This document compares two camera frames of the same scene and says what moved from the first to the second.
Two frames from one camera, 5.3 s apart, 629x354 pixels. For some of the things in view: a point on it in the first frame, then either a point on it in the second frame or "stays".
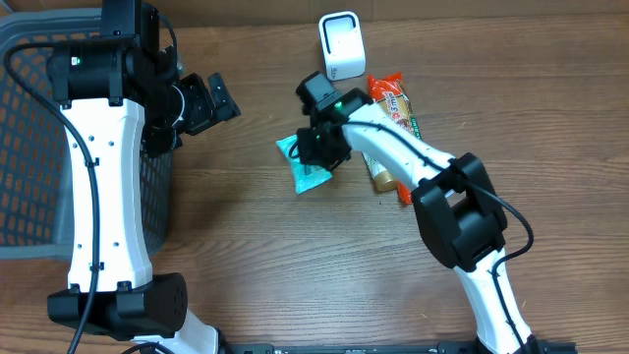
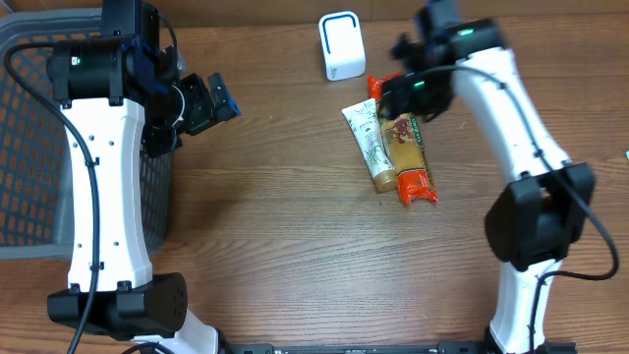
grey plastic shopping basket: [35, 178] stays
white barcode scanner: [342, 45] stays
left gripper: [207, 103] stays
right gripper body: [323, 153] to [428, 97]
